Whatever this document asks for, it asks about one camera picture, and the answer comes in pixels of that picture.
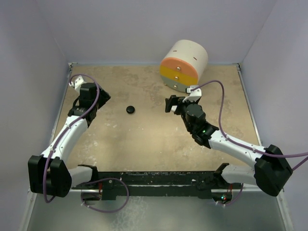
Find round white drawer cabinet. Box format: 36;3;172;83
159;39;208;92

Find aluminium frame rail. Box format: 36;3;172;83
28;187;286;193

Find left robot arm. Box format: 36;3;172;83
27;76;111;198

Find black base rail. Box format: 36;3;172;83
71;170;243;201

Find black earbud charging case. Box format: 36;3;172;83
126;105;135;114

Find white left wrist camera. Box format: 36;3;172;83
68;75;86;93

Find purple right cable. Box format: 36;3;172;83
191;80;308;207

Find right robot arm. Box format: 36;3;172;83
165;95;293;196

